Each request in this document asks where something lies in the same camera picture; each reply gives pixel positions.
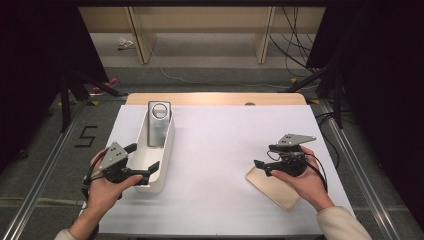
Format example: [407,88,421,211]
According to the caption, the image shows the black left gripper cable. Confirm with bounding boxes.
[81,151,112,240]

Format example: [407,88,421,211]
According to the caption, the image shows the light wooden shelf unit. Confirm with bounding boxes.
[77,5,327,66]

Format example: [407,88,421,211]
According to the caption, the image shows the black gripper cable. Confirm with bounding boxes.
[265,149,330,195]
[81,151,112,240]

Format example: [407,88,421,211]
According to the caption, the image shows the person's right hand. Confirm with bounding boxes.
[271,145,336,213]

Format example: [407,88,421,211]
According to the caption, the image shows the white crumpled scrap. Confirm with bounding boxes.
[117,36,135,51]

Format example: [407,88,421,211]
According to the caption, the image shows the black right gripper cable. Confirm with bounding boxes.
[265,149,330,195]

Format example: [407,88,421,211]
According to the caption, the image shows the black curtain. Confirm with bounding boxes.
[0,0,108,169]
[305,0,424,231]

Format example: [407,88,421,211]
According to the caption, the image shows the black tripod stand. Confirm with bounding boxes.
[59,69,128,134]
[285,62,347,130]

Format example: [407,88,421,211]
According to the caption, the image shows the beige phone case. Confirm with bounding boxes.
[245,165,301,213]

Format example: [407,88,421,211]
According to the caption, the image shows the person's left hand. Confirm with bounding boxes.
[85,148,144,215]

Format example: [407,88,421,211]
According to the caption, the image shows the pink object on floor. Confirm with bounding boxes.
[92,76,121,95]

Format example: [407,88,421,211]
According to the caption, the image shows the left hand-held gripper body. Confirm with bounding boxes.
[98,141,148,185]

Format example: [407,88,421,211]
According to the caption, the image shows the white plastic storage box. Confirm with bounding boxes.
[127,108,176,195]

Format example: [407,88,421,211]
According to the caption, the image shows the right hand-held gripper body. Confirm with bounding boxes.
[272,133,317,178]

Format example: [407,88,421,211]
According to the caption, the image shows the metal floor rail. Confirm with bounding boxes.
[0,99,90,240]
[319,99,401,240]

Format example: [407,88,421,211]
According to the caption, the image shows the white table sheet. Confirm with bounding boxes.
[79,104,356,236]

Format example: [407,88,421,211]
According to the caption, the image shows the black floor cables bundle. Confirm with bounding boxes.
[268,5,322,78]

